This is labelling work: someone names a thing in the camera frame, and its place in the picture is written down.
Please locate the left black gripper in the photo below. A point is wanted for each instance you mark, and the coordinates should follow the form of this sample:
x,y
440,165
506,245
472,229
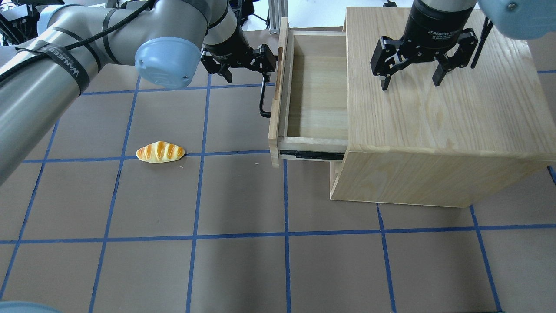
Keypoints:
x,y
229,46

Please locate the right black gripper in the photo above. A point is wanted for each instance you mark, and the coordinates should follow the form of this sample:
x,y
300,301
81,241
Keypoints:
x,y
434,27

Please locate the black metal drawer handle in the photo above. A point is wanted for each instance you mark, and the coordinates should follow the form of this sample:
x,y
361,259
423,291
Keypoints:
x,y
265,81

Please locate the wooden drawer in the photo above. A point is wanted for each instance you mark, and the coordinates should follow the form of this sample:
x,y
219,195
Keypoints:
x,y
335,169
309,117

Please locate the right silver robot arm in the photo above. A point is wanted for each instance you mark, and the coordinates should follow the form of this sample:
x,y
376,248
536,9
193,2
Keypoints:
x,y
516,19

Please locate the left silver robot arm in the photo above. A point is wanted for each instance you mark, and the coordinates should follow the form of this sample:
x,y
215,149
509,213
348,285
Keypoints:
x,y
164,39

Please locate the light wooden drawer cabinet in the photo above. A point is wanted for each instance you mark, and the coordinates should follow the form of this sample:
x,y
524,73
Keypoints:
x,y
479,131

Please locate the toy bread loaf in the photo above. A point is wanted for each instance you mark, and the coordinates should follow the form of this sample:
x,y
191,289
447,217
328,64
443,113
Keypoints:
x,y
160,152

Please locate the aluminium frame post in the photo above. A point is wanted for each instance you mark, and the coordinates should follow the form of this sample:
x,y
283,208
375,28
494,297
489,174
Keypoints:
x,y
277,9

